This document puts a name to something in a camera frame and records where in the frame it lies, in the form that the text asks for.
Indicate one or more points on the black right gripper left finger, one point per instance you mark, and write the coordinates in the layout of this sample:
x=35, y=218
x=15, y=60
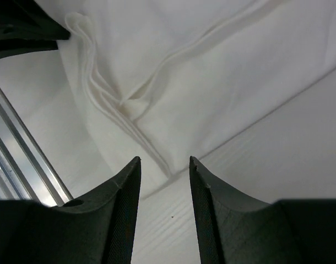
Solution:
x=97, y=227

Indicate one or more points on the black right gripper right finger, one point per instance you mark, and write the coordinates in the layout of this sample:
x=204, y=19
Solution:
x=233, y=227

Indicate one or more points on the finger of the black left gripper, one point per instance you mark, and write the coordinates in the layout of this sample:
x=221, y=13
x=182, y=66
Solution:
x=10, y=48
x=28, y=21

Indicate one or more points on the white t shirt robot print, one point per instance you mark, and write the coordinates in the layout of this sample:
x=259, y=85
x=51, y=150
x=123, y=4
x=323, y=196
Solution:
x=166, y=80

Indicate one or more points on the aluminium mounting rail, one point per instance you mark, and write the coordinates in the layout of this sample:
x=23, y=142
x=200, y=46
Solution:
x=25, y=172

